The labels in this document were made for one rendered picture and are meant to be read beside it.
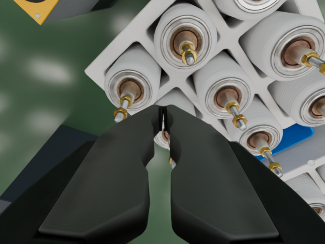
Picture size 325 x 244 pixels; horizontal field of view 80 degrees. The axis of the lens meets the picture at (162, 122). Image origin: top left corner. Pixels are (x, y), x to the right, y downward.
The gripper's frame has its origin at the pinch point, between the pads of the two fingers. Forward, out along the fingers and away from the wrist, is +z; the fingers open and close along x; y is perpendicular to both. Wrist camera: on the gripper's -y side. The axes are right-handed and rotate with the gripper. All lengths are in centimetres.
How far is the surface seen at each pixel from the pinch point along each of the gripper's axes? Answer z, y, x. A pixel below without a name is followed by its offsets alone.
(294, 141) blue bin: 34, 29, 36
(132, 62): 21.4, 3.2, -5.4
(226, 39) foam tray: 27.5, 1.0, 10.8
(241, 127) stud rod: 11.5, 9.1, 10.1
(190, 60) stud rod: 11.5, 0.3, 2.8
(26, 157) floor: 47, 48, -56
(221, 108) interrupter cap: 20.3, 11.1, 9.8
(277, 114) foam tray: 27.5, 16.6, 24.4
